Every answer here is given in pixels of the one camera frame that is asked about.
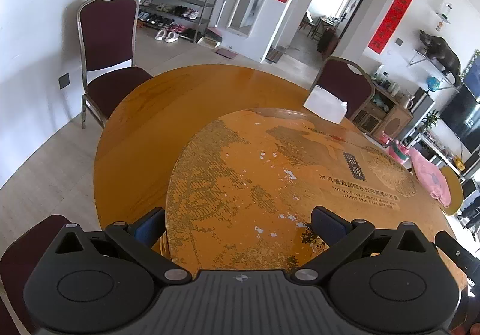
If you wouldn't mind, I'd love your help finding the round gold box lid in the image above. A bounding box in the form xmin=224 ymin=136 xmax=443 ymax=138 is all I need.
xmin=166 ymin=108 xmax=450 ymax=272

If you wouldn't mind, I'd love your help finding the maroon chair near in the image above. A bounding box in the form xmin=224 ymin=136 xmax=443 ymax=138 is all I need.
xmin=1 ymin=215 xmax=70 ymax=334

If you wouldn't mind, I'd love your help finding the blue globe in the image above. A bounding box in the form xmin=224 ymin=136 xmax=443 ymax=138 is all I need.
xmin=426 ymin=76 xmax=441 ymax=92

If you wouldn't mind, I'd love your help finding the wooden side cabinet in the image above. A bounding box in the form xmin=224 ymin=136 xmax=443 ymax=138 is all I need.
xmin=351 ymin=77 xmax=413 ymax=141

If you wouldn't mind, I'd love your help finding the white tissue pack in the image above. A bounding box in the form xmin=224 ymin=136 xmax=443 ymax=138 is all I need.
xmin=304 ymin=86 xmax=347 ymax=124

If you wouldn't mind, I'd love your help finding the maroon chair far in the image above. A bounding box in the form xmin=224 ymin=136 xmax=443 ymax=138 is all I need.
xmin=308 ymin=56 xmax=375 ymax=121

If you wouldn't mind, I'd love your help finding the red couplet banner right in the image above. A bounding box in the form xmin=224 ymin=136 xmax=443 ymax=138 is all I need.
xmin=368 ymin=0 xmax=412 ymax=54

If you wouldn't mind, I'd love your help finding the black television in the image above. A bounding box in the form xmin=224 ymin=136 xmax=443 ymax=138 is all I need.
xmin=440 ymin=86 xmax=480 ymax=153

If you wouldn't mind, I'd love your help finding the pink water bottle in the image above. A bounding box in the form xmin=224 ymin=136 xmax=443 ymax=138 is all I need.
xmin=379 ymin=130 xmax=411 ymax=169

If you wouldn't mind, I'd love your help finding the dark pig statue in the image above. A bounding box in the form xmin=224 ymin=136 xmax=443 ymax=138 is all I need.
xmin=419 ymin=30 xmax=461 ymax=87

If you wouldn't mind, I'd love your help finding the maroon chair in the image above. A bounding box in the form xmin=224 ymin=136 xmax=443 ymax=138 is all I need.
xmin=308 ymin=56 xmax=375 ymax=121
xmin=1 ymin=215 xmax=70 ymax=334
xmin=76 ymin=0 xmax=152 ymax=128

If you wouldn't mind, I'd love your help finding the maroon chair left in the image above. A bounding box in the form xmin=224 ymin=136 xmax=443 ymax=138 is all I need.
xmin=76 ymin=0 xmax=152 ymax=128

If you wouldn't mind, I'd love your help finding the yellow stool pink cushion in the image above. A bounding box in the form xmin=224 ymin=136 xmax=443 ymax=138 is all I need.
xmin=408 ymin=147 xmax=464 ymax=216

